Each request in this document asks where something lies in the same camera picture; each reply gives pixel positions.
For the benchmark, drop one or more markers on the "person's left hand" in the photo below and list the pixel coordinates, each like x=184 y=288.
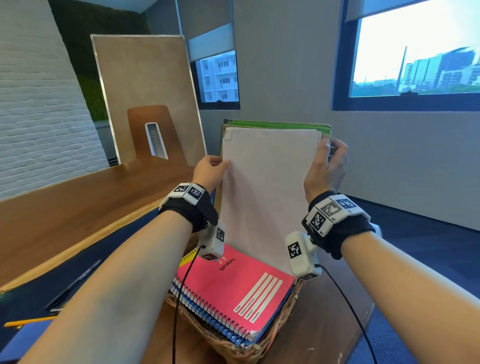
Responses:
x=210 y=174

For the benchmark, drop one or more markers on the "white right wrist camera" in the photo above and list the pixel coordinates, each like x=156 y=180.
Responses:
x=302 y=258

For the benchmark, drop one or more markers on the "pink spiral notebook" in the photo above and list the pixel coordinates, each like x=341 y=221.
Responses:
x=232 y=285

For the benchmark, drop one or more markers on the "person's right hand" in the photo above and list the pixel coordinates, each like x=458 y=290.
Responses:
x=324 y=172

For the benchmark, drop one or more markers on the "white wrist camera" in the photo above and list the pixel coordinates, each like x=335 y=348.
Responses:
x=212 y=242
x=302 y=258

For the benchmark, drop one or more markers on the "blue-framed window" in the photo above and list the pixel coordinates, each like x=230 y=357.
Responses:
x=412 y=56

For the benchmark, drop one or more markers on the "brown wooden chair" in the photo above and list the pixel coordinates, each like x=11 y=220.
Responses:
x=137 y=127

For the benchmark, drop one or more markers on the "grey roller blind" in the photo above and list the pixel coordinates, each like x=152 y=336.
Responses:
x=210 y=43

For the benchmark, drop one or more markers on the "person's left forearm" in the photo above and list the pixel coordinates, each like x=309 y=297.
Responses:
x=105 y=292

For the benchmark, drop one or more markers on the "window with building view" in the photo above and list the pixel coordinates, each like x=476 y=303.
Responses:
x=221 y=78

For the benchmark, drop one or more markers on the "woven wicker basket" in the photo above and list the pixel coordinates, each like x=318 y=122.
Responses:
x=225 y=348

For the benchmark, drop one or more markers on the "black right wrist marker band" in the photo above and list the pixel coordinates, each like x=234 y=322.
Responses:
x=348 y=232

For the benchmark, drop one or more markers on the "blue spiral notebook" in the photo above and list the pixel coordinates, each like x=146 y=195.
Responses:
x=225 y=332

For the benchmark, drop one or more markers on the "blue eraser block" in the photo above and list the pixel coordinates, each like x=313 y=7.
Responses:
x=22 y=343

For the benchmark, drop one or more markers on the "white paper sheet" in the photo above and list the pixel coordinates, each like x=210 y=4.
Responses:
x=270 y=195

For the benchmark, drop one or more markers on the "black left wrist marker band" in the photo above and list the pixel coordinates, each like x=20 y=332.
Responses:
x=187 y=213

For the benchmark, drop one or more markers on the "person's right forearm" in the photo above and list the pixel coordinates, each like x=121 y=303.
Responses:
x=412 y=292

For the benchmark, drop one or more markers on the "brown metal-framed board panel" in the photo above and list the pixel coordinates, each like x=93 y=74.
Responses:
x=150 y=67

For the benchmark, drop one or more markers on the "green foliage wall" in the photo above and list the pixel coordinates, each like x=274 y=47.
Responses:
x=93 y=101

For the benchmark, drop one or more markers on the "black wrist marker band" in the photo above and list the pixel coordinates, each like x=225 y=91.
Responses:
x=187 y=213
x=348 y=232

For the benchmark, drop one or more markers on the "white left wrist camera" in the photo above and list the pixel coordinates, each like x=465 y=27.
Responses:
x=212 y=242

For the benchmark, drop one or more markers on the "bunch of yellow pencils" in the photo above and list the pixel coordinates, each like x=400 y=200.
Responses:
x=30 y=321

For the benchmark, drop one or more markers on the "grey clear pen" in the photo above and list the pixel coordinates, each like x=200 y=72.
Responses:
x=75 y=283

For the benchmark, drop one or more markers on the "yellow notebook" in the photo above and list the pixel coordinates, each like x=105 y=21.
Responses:
x=187 y=258

